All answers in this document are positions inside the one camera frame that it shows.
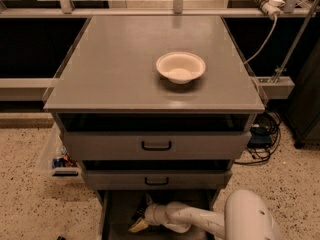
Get top grey drawer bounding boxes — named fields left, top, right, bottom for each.
left=58, top=112, right=254, bottom=160

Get dark grey side cabinet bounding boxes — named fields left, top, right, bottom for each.
left=287, top=41, right=320, bottom=149

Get white power cable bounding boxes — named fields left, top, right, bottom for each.
left=243, top=13, right=279, bottom=66

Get metal diagonal rod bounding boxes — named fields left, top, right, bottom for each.
left=269, top=0, right=320, bottom=83

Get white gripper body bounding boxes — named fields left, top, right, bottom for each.
left=144, top=203, right=169, bottom=226

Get white power strip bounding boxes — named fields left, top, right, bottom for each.
left=254, top=0, right=284, bottom=18

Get grey rail bracket block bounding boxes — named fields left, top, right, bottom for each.
left=251, top=76, right=295, bottom=100

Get clear plastic storage bin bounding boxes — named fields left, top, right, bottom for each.
left=35, top=124, right=83, bottom=184

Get blue box on floor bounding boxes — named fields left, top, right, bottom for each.
left=247, top=126, right=272, bottom=149

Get grey drawer cabinet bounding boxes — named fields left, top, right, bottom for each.
left=43, top=15, right=266, bottom=240

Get black rxbar chocolate bar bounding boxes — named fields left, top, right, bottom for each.
left=132, top=194, right=148, bottom=220

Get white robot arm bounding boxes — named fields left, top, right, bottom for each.
left=129, top=189, right=282, bottom=240

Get black floor cables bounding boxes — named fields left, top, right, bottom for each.
left=233, top=112, right=283, bottom=167

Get middle grey drawer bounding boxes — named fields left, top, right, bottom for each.
left=83, top=160, right=232, bottom=190

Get bottom grey open drawer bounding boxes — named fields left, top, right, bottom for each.
left=97, top=190, right=217, bottom=240

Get white paper bowl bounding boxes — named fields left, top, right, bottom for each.
left=156, top=52, right=206, bottom=84

